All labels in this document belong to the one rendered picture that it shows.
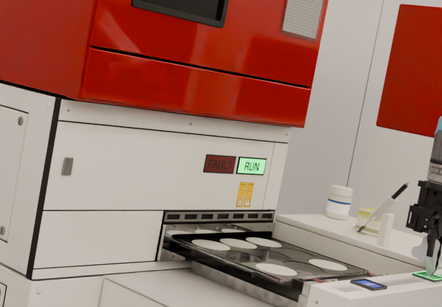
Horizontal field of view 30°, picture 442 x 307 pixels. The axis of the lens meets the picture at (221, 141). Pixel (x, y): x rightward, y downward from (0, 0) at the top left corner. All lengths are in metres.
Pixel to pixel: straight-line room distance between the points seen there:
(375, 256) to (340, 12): 3.03
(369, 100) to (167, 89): 3.66
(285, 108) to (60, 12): 0.72
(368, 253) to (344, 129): 3.12
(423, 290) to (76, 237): 0.77
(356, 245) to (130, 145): 0.69
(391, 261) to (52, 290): 0.86
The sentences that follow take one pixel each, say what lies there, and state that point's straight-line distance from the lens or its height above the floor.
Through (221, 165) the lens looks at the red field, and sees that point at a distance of 2.16.
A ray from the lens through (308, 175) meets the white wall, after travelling 5.07.
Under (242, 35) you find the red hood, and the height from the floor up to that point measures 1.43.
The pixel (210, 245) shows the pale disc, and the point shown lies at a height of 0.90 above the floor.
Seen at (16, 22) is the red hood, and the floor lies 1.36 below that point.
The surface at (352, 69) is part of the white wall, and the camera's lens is 5.26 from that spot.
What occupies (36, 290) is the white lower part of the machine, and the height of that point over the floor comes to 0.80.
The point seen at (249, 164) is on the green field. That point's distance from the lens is 2.25.
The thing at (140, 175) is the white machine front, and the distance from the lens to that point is 1.97.
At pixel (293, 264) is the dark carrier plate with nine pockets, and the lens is 2.08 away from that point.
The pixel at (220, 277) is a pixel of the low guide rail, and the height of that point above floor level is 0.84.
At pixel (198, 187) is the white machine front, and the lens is 2.12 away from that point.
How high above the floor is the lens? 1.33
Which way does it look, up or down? 5 degrees down
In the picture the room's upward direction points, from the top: 10 degrees clockwise
